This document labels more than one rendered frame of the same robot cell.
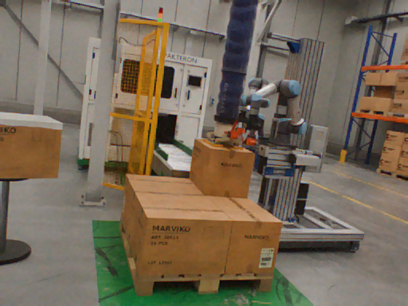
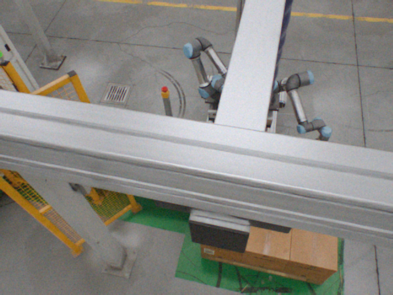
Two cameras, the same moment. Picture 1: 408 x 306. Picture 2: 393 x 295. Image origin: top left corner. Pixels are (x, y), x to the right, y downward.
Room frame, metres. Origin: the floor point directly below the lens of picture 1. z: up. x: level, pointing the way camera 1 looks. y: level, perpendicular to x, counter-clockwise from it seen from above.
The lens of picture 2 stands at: (2.80, 1.50, 3.57)
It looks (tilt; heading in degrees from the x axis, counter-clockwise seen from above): 57 degrees down; 307
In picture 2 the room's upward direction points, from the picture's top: 5 degrees counter-clockwise
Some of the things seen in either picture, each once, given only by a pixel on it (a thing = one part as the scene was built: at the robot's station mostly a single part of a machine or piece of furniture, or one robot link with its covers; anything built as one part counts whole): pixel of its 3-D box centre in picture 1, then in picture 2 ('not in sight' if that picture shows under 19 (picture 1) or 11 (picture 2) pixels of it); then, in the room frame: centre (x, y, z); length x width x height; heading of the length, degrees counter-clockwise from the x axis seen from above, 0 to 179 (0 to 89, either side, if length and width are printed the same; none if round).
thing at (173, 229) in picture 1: (191, 217); (269, 211); (3.03, 0.05, 0.34); 1.20 x 1.00 x 0.40; 20
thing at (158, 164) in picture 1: (151, 157); not in sight; (4.76, 0.70, 0.50); 2.31 x 0.05 x 0.19; 20
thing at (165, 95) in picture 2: not in sight; (170, 120); (4.48, -0.28, 0.50); 0.07 x 0.07 x 1.00; 20
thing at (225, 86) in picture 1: (234, 64); not in sight; (3.43, -0.12, 1.67); 0.22 x 0.22 x 1.04
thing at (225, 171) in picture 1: (219, 166); not in sight; (3.42, -0.13, 0.75); 0.60 x 0.40 x 0.40; 16
